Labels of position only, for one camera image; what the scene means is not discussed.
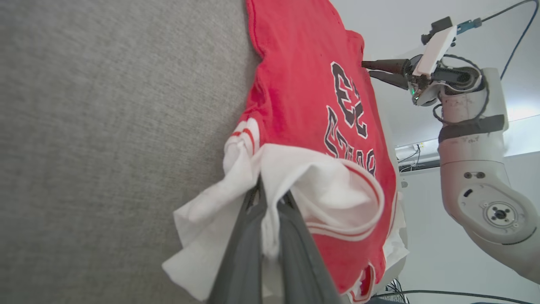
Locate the grey fabric sofa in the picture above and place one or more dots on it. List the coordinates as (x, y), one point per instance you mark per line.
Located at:
(84, 126)

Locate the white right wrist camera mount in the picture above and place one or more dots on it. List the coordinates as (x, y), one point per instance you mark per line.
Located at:
(436, 48)

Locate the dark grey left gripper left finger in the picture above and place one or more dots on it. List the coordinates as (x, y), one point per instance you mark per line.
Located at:
(240, 261)

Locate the red and white basketball jersey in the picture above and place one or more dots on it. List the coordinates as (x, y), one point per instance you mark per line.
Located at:
(295, 84)

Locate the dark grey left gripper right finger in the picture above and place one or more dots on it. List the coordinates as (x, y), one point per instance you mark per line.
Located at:
(303, 270)

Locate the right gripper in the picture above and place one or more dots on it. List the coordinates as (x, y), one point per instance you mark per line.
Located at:
(455, 78)

